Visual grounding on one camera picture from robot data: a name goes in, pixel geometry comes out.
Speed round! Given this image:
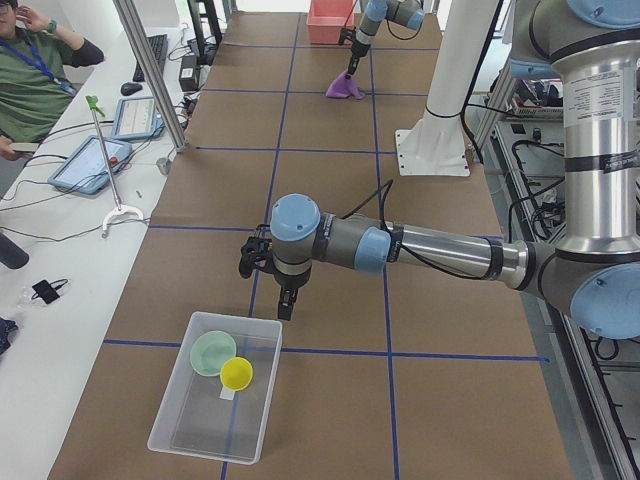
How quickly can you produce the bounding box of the pink plastic bin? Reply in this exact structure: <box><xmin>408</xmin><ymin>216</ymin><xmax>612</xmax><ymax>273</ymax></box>
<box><xmin>306</xmin><ymin>0</ymin><xmax>356</xmax><ymax>45</ymax></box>

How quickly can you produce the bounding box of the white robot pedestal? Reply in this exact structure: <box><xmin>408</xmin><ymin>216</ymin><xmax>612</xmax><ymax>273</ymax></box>
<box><xmin>395</xmin><ymin>0</ymin><xmax>503</xmax><ymax>177</ymax></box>

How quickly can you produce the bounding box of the black keyboard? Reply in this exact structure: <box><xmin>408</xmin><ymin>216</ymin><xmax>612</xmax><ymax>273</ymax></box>
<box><xmin>132</xmin><ymin>33</ymin><xmax>169</xmax><ymax>83</ymax></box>

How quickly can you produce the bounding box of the purple cloth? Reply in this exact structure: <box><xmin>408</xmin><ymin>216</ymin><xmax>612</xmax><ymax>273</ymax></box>
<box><xmin>325</xmin><ymin>71</ymin><xmax>366</xmax><ymax>100</ymax></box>

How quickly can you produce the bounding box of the reacher grabber tool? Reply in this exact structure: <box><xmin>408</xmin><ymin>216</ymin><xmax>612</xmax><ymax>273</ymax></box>
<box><xmin>85</xmin><ymin>95</ymin><xmax>145</xmax><ymax>239</ymax></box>

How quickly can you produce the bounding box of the mint green bowl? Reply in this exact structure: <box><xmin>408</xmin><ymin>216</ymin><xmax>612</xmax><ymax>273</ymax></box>
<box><xmin>189</xmin><ymin>330</ymin><xmax>237</xmax><ymax>377</ymax></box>

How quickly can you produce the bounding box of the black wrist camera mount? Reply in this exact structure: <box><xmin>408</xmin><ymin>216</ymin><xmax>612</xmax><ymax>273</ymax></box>
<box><xmin>338</xmin><ymin>27</ymin><xmax>356</xmax><ymax>46</ymax></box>
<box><xmin>238</xmin><ymin>224</ymin><xmax>275</xmax><ymax>279</ymax></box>

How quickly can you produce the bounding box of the black power adapter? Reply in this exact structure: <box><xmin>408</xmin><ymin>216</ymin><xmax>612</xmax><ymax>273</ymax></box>
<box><xmin>178</xmin><ymin>54</ymin><xmax>200</xmax><ymax>92</ymax></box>

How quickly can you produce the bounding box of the blue teach pendant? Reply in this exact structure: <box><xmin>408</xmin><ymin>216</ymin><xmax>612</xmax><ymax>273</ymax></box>
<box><xmin>111</xmin><ymin>96</ymin><xmax>164</xmax><ymax>141</ymax></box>
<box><xmin>47</xmin><ymin>135</ymin><xmax>133</xmax><ymax>195</ymax></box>

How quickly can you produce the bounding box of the clear plastic box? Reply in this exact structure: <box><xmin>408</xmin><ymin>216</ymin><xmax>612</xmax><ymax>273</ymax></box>
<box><xmin>147</xmin><ymin>312</ymin><xmax>282</xmax><ymax>465</ymax></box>

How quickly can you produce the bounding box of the near blue teach pendant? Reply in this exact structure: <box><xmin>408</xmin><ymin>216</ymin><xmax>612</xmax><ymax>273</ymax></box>
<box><xmin>47</xmin><ymin>135</ymin><xmax>133</xmax><ymax>195</ymax></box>

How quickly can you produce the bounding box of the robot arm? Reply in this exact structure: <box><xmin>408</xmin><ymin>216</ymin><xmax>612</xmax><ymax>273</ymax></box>
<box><xmin>270</xmin><ymin>1</ymin><xmax>639</xmax><ymax>339</ymax></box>
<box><xmin>338</xmin><ymin>0</ymin><xmax>426</xmax><ymax>78</ymax></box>

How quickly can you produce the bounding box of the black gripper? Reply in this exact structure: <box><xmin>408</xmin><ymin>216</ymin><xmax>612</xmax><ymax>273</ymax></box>
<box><xmin>346</xmin><ymin>40</ymin><xmax>369</xmax><ymax>76</ymax></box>
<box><xmin>274</xmin><ymin>270</ymin><xmax>310</xmax><ymax>320</ymax></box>

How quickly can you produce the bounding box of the far blue teach pendant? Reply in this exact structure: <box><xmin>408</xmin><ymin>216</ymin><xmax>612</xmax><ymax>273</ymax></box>
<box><xmin>111</xmin><ymin>96</ymin><xmax>164</xmax><ymax>141</ymax></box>

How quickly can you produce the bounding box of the aluminium frame post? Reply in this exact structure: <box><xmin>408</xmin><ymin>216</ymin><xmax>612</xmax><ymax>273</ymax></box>
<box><xmin>113</xmin><ymin>0</ymin><xmax>187</xmax><ymax>153</ymax></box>

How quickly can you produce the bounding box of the black computer mouse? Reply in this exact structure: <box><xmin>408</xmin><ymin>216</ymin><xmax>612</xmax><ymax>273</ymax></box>
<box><xmin>120</xmin><ymin>82</ymin><xmax>143</xmax><ymax>97</ymax></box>

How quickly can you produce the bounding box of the yellow paper cup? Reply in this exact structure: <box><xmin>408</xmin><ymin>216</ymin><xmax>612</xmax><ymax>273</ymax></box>
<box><xmin>220</xmin><ymin>357</ymin><xmax>254</xmax><ymax>391</ymax></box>

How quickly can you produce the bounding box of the seated person in green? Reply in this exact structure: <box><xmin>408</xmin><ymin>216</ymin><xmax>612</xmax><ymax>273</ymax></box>
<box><xmin>1</xmin><ymin>1</ymin><xmax>104</xmax><ymax>160</ymax></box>

